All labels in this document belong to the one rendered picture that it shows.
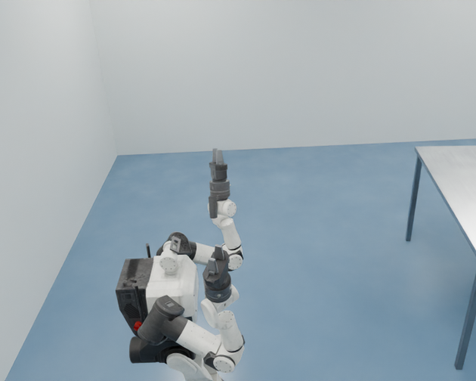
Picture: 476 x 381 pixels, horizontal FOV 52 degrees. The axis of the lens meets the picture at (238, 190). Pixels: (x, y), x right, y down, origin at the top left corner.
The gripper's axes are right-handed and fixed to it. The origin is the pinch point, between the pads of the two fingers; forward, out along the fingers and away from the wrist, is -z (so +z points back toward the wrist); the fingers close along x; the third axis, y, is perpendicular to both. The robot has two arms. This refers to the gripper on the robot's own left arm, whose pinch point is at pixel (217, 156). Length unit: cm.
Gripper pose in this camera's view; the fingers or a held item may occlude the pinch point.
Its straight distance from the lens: 211.2
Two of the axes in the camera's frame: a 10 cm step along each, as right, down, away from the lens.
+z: 0.6, 9.7, 2.3
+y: -9.3, 1.4, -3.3
